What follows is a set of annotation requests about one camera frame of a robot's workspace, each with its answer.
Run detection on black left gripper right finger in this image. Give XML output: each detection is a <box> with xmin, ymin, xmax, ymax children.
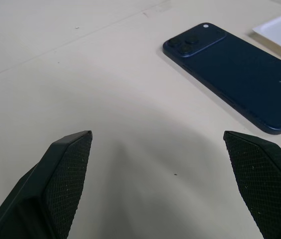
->
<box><xmin>223</xmin><ymin>130</ymin><xmax>281</xmax><ymax>239</ymax></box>

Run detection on white phone box base tray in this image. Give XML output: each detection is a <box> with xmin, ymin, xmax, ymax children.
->
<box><xmin>251</xmin><ymin>6</ymin><xmax>281</xmax><ymax>57</ymax></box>

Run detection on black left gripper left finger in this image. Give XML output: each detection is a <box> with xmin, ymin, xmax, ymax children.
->
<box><xmin>0</xmin><ymin>130</ymin><xmax>93</xmax><ymax>239</ymax></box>

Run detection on dark blue smartphone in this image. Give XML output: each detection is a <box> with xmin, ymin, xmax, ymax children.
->
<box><xmin>162</xmin><ymin>22</ymin><xmax>281</xmax><ymax>135</ymax></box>

